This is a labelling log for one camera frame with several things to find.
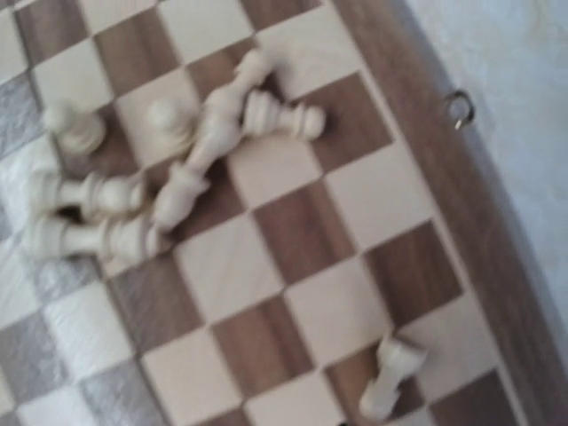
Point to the wooden chess board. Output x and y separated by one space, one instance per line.
296 262

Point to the white chess pawn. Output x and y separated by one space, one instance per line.
397 361
264 114

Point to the white chess pawn lying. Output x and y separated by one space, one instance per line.
264 114

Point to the white chess piece pile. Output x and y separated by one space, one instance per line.
99 178

